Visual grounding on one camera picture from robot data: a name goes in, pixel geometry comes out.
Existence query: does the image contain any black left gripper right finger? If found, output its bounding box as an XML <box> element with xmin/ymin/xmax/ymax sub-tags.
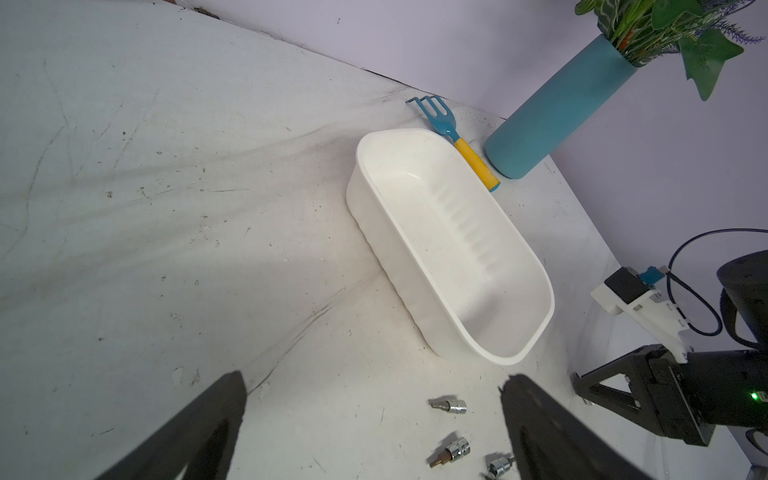
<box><xmin>500</xmin><ymin>374</ymin><xmax>648</xmax><ymax>480</ymax></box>

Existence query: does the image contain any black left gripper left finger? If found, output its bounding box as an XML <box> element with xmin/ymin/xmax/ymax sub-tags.
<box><xmin>99</xmin><ymin>371</ymin><xmax>247</xmax><ymax>479</ymax></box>

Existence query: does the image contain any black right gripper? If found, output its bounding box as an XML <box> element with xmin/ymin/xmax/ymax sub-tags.
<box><xmin>571</xmin><ymin>345</ymin><xmax>767</xmax><ymax>446</ymax></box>

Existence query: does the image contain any silver socket bit small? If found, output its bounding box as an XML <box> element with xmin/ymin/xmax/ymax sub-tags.
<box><xmin>483</xmin><ymin>452</ymin><xmax>515</xmax><ymax>480</ymax></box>

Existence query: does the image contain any silver bit brown tip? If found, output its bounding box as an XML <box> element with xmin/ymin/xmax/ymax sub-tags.
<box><xmin>429</xmin><ymin>437</ymin><xmax>471</xmax><ymax>468</ymax></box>

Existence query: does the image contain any white plastic storage box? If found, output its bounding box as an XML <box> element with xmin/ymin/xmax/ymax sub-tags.
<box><xmin>346</xmin><ymin>128</ymin><xmax>555</xmax><ymax>366</ymax></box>

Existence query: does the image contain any teal cylindrical vase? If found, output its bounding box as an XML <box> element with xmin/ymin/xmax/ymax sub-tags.
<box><xmin>484</xmin><ymin>35</ymin><xmax>637</xmax><ymax>179</ymax></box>

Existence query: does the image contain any blue yellow toy rake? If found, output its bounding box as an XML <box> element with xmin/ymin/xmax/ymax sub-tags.
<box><xmin>407</xmin><ymin>95</ymin><xmax>500</xmax><ymax>192</ymax></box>

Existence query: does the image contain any green artificial plant bouquet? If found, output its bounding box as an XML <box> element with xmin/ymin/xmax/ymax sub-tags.
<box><xmin>574</xmin><ymin>0</ymin><xmax>764</xmax><ymax>101</ymax></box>

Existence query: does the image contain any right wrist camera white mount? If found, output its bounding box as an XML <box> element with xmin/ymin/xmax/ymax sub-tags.
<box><xmin>591</xmin><ymin>267</ymin><xmax>693</xmax><ymax>364</ymax></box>

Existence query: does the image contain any black right camera cable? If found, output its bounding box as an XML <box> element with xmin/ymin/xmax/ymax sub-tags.
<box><xmin>664</xmin><ymin>227</ymin><xmax>768</xmax><ymax>338</ymax></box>

